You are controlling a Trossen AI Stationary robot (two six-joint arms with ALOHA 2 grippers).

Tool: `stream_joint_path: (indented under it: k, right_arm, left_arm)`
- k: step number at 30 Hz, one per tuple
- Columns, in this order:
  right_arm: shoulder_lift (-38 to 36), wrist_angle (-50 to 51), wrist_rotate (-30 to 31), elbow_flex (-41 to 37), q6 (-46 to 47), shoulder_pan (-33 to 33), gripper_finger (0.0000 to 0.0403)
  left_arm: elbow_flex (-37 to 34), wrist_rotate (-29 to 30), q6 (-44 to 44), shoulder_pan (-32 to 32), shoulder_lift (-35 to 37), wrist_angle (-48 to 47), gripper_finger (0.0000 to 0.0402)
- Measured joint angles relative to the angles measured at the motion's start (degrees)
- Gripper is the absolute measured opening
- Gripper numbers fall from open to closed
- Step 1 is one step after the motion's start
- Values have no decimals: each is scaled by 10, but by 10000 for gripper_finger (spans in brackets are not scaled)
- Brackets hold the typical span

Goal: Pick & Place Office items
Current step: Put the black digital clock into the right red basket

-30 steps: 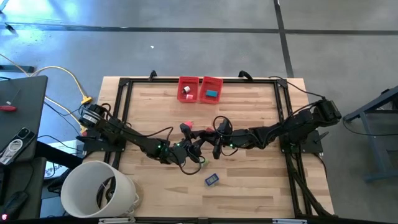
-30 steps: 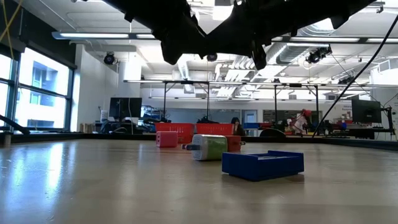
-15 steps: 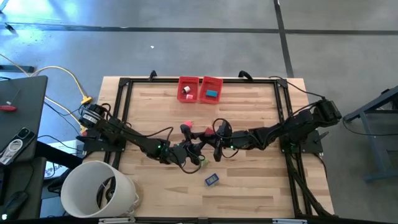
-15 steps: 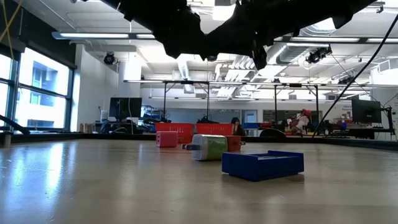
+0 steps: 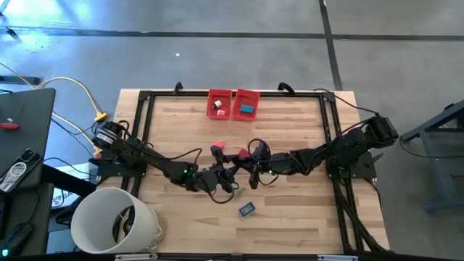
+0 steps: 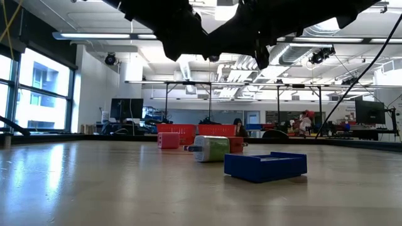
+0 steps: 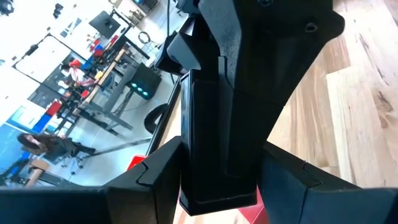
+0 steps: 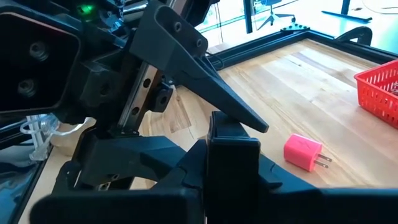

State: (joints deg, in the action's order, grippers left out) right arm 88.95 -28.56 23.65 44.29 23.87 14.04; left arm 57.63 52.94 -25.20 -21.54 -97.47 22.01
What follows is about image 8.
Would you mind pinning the office chair base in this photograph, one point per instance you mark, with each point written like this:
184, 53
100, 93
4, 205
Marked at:
273, 17

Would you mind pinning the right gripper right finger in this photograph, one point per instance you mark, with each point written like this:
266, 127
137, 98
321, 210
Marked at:
272, 183

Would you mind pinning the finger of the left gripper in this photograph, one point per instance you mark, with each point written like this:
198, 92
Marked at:
186, 62
124, 158

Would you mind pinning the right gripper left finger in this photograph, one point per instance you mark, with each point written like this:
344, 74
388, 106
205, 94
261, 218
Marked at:
192, 174

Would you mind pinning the red plastic basket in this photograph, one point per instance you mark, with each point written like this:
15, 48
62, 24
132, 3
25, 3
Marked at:
379, 90

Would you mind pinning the clear plastic ties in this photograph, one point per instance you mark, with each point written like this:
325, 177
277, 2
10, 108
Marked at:
37, 137

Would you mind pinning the pink plug charger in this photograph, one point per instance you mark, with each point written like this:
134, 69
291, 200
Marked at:
301, 152

